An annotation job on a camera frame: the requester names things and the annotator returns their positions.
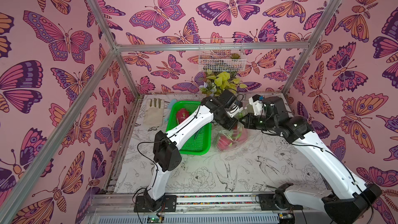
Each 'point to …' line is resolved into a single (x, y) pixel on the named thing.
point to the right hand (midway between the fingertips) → (240, 118)
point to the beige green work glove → (154, 115)
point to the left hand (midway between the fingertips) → (235, 125)
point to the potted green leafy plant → (215, 82)
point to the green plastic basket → (201, 144)
